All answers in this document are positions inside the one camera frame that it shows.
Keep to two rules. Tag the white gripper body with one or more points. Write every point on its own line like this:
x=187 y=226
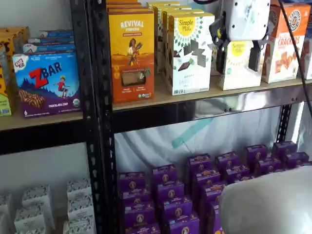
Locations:
x=246 y=19

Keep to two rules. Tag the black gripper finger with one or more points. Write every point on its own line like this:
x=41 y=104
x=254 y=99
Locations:
x=256 y=56
x=220 y=46

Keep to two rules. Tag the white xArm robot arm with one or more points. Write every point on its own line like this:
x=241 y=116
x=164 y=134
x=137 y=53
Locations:
x=268 y=202

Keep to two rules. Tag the orange white crackers box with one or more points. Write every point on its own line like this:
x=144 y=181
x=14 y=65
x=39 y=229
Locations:
x=284 y=56
x=308 y=56

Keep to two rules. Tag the large Simple Mills cookie box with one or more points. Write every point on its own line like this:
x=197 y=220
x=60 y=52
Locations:
x=192 y=70
x=158 y=24
x=167 y=14
x=161 y=3

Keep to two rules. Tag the orange Revival cracker box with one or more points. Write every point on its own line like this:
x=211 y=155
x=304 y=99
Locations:
x=129 y=10
x=131 y=58
x=126 y=5

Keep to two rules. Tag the purple snack box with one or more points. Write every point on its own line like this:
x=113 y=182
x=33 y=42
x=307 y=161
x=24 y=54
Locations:
x=142 y=229
x=184 y=225
x=243 y=179
x=177 y=209
x=237 y=173
x=131 y=181
x=296 y=160
x=140 y=214
x=165 y=174
x=269 y=167
x=228 y=161
x=284 y=150
x=212 y=192
x=206 y=176
x=256 y=154
x=170 y=192
x=200 y=163
x=213 y=217
x=136 y=197

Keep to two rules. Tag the blue purple ZBar box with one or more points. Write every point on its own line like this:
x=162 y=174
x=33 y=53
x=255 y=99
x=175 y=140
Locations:
x=48 y=48
x=48 y=85
x=51 y=40
x=57 y=33

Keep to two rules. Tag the white patterned small box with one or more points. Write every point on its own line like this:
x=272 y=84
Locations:
x=79 y=189
x=5 y=214
x=29 y=220
x=80 y=208
x=79 y=226
x=37 y=197

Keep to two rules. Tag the yellow chocolate chip cookie box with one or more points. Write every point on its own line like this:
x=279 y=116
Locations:
x=17 y=36
x=3 y=83

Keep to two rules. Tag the green labelled snack box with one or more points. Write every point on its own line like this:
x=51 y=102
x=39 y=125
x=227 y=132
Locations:
x=5 y=104

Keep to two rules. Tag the teal tape strip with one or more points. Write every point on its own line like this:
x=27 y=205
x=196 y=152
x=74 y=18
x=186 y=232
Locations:
x=190 y=134

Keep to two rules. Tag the black metal shelving unit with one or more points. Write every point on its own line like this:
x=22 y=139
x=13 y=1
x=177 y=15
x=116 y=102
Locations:
x=102 y=97
x=80 y=73

